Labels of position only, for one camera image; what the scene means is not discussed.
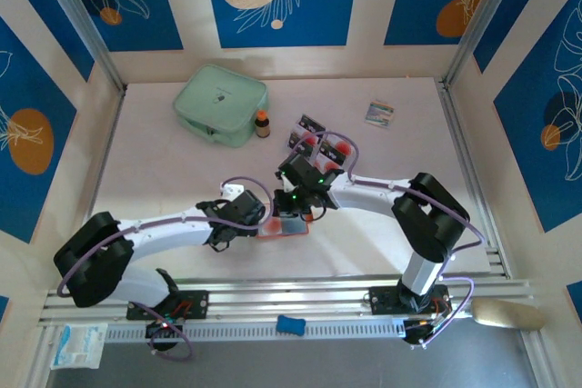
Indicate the white card red circle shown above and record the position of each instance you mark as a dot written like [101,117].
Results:
[274,226]
[341,145]
[325,162]

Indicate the orange card holder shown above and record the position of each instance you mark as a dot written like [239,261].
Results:
[295,226]

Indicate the black vip card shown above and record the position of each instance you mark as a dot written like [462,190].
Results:
[314,122]
[328,149]
[298,145]

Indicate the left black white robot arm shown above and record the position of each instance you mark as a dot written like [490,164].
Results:
[163,233]

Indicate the brown bottle orange cap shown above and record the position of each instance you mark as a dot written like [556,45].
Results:
[262,126]

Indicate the small printed paper packet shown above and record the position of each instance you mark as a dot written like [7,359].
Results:
[378,113]

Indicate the blue bone-shaped sponge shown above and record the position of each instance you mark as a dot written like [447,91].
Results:
[290,324]

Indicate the mint green zip pouch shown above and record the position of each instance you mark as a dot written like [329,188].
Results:
[218,97]

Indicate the left black controller board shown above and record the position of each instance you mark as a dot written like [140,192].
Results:
[163,329]

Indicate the black controller board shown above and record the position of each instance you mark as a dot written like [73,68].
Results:
[416,331]
[163,329]

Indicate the right black controller board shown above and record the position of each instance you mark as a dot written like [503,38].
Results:
[416,331]

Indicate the white blue gauze packet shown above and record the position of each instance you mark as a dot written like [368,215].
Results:
[77,345]

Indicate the gold oval pad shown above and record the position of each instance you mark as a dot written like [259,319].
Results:
[509,315]

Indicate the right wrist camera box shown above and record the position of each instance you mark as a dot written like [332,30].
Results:
[287,183]

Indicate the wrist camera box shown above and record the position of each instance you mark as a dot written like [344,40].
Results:
[234,190]
[287,183]

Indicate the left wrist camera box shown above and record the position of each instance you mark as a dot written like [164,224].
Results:
[234,190]

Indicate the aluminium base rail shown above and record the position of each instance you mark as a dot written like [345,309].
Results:
[291,297]

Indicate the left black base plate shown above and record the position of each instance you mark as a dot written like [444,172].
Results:
[197,304]

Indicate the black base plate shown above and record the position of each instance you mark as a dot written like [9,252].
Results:
[197,304]
[384,299]

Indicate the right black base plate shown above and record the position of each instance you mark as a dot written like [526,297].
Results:
[384,299]

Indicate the aluminium side rail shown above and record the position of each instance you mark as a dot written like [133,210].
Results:
[452,115]
[110,133]

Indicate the aluminium frame post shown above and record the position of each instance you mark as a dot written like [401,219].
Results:
[483,20]
[83,20]

